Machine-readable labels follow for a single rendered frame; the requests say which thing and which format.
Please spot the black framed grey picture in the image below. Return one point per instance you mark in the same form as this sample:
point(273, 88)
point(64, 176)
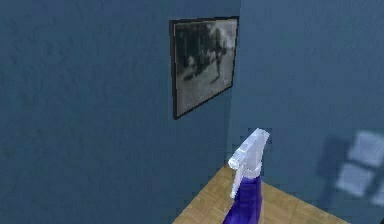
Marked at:
point(203, 63)

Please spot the blue spray bottle white nozzle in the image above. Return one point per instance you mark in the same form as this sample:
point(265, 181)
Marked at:
point(247, 186)

